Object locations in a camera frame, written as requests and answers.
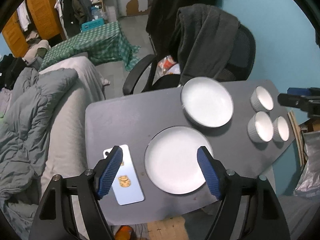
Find white ribbed bowl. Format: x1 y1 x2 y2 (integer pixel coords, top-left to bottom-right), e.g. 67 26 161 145
247 111 273 143
250 86 274 112
273 116 290 142

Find large white plate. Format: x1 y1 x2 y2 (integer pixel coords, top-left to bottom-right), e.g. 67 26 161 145
180 77 234 128

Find white smartphone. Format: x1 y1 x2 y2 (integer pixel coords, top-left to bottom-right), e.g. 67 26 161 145
112 144 145 205

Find beige bed sheet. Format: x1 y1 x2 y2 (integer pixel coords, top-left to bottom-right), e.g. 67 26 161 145
40 54 105 193

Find cardboard piece beside table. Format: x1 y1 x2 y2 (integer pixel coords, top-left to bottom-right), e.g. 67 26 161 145
288 110 307 167

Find black office chair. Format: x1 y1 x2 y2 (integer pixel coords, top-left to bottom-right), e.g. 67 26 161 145
123 24 256 95

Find silver plastic bag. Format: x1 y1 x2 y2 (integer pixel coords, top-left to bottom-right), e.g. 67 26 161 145
293 131 320 200

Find grey duvet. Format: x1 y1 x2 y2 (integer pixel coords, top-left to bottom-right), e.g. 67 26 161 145
0 65 79 203

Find dark grey fleece blanket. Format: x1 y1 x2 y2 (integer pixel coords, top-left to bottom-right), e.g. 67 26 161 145
176 4 240 85

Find green checkered cloth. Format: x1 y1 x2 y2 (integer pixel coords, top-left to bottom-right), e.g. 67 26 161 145
40 21 140 72

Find teal plastic crate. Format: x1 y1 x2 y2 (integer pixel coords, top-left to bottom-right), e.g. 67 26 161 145
81 18 105 32

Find clothes rack with garments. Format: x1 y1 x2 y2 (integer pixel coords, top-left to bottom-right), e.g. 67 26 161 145
54 0 107 38

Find orange wooden wardrobe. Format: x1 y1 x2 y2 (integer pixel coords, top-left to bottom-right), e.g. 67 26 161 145
2 0 66 57

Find black coats on wall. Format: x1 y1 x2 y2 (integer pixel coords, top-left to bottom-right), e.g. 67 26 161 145
146 0 216 58

